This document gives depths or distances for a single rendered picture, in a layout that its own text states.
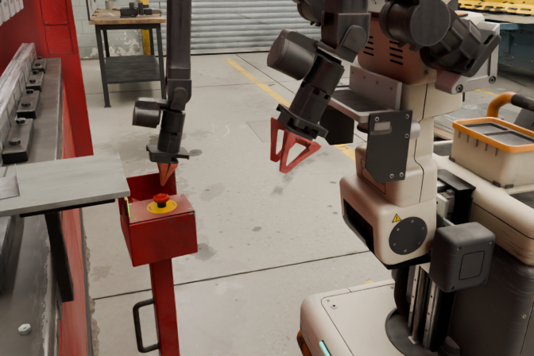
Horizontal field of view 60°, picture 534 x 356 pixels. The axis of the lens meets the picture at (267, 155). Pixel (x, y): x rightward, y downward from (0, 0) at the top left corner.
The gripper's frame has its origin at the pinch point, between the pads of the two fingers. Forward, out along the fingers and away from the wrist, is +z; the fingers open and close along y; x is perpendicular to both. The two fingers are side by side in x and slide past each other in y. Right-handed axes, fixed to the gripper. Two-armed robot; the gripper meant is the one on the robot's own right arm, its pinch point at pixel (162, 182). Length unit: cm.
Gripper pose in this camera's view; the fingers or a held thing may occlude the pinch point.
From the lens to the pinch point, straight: 125.1
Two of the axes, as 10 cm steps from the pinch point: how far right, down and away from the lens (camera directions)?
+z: -2.2, 9.4, 2.7
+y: -8.8, -0.7, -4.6
